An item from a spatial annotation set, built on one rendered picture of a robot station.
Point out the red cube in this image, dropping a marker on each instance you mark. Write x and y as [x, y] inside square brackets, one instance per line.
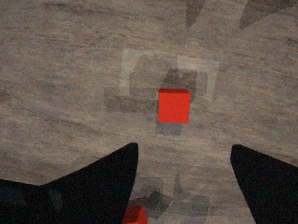
[134, 215]
[174, 106]

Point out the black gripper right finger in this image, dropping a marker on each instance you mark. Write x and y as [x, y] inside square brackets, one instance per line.
[270, 186]

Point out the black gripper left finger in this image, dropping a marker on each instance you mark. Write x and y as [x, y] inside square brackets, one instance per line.
[97, 194]

